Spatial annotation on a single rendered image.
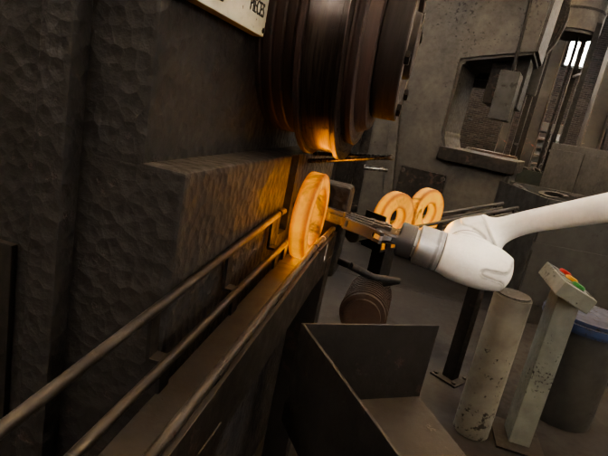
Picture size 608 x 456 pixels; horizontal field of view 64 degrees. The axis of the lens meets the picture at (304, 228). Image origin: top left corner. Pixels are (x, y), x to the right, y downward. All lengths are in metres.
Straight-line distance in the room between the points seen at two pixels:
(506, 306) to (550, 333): 0.18
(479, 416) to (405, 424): 1.16
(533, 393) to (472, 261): 0.87
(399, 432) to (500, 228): 0.68
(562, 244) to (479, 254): 2.05
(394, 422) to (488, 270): 0.49
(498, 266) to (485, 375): 0.74
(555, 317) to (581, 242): 1.43
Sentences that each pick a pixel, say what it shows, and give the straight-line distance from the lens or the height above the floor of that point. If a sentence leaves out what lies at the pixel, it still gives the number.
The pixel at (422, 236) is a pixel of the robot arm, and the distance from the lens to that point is 1.07.
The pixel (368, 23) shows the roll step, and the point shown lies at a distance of 0.83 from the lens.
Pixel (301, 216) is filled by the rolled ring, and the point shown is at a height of 0.77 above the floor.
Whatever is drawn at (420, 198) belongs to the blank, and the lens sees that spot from 1.52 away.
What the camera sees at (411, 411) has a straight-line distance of 0.71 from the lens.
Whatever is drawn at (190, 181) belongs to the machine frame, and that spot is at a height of 0.86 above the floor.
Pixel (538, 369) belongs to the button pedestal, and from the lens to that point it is 1.83.
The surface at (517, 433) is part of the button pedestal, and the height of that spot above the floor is 0.05.
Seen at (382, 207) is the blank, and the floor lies 0.74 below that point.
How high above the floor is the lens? 0.97
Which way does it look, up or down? 14 degrees down
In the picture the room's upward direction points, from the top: 11 degrees clockwise
